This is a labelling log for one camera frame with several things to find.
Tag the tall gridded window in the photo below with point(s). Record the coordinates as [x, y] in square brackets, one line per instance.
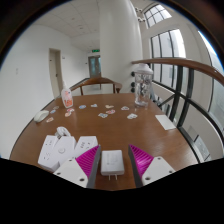
[166, 43]

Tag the green exit sign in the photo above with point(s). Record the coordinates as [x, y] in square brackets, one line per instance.
[95, 50]

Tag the large side window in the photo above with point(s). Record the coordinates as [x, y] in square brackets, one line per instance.
[216, 73]

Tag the white pump bottle orange label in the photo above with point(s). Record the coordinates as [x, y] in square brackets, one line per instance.
[67, 98]

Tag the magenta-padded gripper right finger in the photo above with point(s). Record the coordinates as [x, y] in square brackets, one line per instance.
[156, 170]

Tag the beige side door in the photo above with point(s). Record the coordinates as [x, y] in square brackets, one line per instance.
[55, 73]

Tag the glass double door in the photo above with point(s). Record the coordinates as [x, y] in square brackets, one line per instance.
[94, 66]

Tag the wooden chair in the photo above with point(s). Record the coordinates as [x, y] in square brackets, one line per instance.
[96, 80]

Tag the white charger block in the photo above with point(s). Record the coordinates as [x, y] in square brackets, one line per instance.
[112, 162]

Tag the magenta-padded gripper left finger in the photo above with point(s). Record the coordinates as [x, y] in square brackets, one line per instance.
[71, 171]

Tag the arched upper window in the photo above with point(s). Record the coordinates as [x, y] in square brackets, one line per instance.
[156, 15]

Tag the white wall-mounted camera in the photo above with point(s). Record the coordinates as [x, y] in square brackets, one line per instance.
[136, 9]
[141, 19]

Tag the white paper card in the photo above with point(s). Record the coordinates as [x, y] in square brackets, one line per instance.
[165, 122]

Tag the wooden-topped black railing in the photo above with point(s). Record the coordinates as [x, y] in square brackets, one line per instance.
[180, 63]

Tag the white power strip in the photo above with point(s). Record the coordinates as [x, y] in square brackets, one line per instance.
[50, 153]
[86, 145]

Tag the clear plastic drink bottle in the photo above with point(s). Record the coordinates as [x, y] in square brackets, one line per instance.
[143, 86]

